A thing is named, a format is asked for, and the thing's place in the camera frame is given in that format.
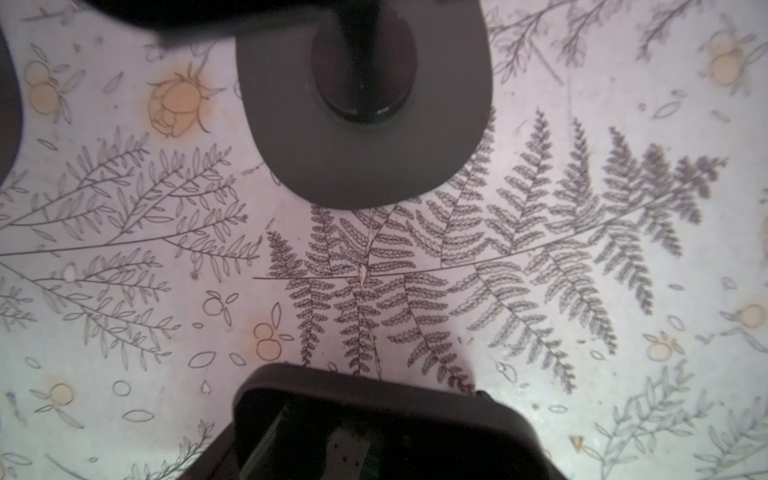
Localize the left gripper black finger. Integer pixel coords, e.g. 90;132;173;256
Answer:
179;423;236;480

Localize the black phone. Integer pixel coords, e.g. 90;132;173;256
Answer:
85;0;339;34
233;364;564;479

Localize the grey round phone stand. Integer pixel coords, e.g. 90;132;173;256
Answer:
0;33;23;183

